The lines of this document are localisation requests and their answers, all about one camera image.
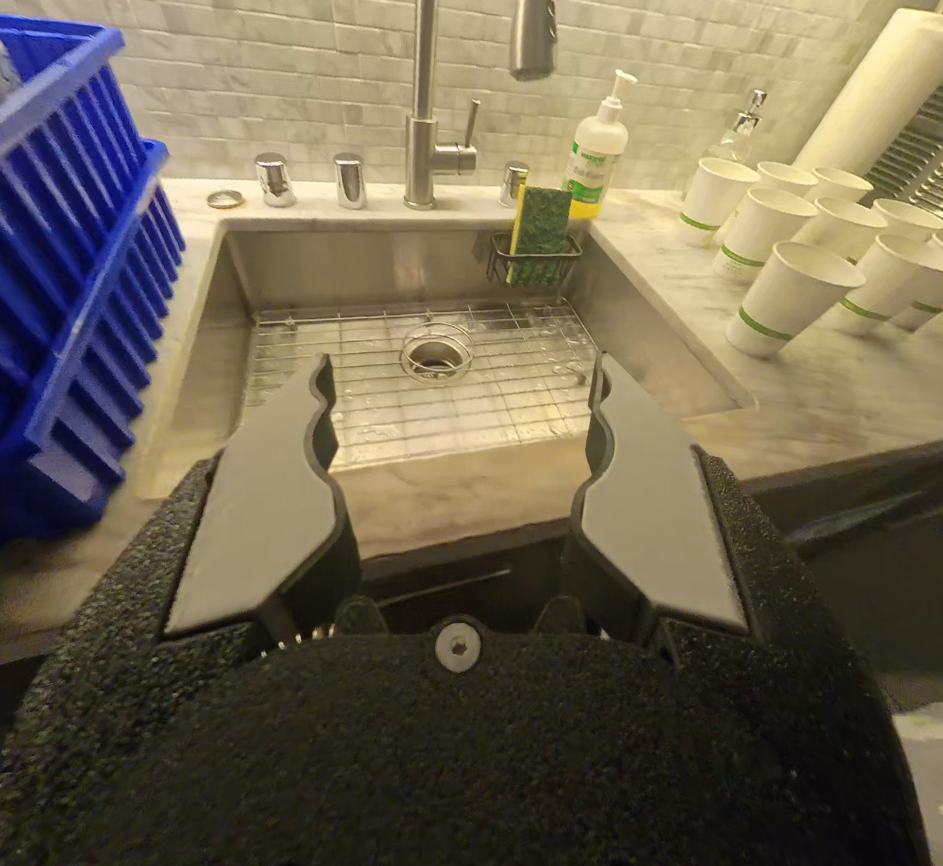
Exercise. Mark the green and yellow sponge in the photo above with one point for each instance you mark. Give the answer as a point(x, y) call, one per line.
point(541, 232)

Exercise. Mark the white paper towel roll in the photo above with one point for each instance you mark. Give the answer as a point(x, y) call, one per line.
point(877, 92)

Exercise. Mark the stainless steel sink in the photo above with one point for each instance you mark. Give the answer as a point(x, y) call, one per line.
point(353, 269)

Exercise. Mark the person's grey mottled garment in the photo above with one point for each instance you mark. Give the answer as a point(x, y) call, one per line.
point(924, 748)

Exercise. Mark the glass soap dispenser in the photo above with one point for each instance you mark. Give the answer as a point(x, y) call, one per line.
point(748, 118)

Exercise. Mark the group of white paper cups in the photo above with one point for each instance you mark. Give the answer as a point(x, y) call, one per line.
point(792, 291)

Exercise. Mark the dish soap pump bottle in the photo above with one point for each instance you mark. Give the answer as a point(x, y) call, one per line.
point(598, 144)

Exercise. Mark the steel kitchen faucet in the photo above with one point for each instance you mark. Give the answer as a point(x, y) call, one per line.
point(424, 70)

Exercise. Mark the steel sink drain strainer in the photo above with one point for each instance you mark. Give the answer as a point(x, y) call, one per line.
point(435, 357)

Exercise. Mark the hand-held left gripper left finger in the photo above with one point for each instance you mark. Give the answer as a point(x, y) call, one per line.
point(250, 512)

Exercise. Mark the steel faucet spray head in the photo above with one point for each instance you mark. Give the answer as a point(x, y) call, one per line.
point(534, 11)

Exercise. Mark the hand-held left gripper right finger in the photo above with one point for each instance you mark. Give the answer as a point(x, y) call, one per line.
point(656, 512)

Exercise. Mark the blue plastic crate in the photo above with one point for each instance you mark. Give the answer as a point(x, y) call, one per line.
point(110, 365)
point(66, 144)

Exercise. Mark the marble desk countertop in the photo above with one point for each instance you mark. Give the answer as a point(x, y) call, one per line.
point(810, 394)

